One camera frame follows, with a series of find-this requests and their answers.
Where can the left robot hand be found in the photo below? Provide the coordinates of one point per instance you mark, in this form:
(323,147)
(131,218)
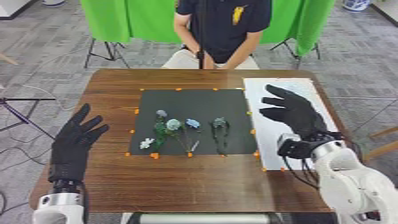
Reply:
(70,150)

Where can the pale green flower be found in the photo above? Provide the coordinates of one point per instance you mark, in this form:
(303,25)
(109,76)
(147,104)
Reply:
(173,124)

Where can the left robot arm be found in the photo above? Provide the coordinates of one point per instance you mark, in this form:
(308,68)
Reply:
(60,206)

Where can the black tripod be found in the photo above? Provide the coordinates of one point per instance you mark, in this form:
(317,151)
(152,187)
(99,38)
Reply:
(19,115)

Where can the dark mat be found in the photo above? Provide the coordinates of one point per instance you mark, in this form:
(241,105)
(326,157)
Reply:
(202,103)

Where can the person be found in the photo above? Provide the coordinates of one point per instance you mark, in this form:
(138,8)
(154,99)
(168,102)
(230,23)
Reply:
(223,30)

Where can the white flower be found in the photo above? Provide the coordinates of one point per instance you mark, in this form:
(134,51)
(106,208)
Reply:
(147,143)

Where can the blue and white vase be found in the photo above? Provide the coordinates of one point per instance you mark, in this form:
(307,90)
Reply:
(356,4)

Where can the white sheet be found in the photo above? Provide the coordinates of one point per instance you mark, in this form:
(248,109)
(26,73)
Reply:
(267,140)

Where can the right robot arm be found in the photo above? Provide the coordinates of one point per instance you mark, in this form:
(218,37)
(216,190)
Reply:
(349,180)

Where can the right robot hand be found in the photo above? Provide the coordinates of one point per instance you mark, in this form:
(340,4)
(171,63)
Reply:
(299,115)

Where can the pale purple flower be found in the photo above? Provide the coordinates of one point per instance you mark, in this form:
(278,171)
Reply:
(161,114)

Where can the pale blue flower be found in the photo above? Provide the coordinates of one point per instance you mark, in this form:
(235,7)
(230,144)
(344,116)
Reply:
(221,122)

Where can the pale grey bar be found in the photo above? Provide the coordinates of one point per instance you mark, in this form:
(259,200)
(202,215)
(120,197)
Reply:
(202,218)

